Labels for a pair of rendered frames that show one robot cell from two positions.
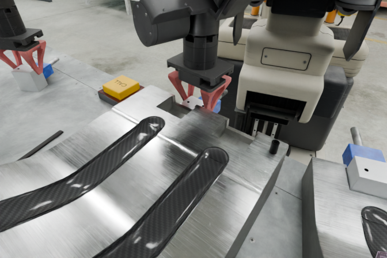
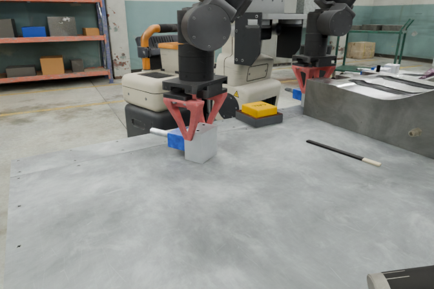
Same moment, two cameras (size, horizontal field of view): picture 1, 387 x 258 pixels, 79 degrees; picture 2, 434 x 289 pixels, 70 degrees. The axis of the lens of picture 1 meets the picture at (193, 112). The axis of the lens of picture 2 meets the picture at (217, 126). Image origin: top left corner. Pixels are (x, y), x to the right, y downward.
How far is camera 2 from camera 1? 0.90 m
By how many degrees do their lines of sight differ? 61
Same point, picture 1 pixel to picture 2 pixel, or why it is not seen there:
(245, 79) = (250, 93)
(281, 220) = not seen: hidden behind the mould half
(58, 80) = not seen: hidden behind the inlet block
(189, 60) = (323, 50)
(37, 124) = (290, 151)
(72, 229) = not seen: outside the picture
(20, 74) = (209, 132)
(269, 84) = (261, 91)
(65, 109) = (267, 140)
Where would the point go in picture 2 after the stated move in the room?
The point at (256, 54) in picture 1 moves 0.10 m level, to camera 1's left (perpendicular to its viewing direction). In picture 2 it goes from (245, 74) to (236, 79)
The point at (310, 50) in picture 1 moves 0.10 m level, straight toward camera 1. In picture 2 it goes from (267, 60) to (289, 64)
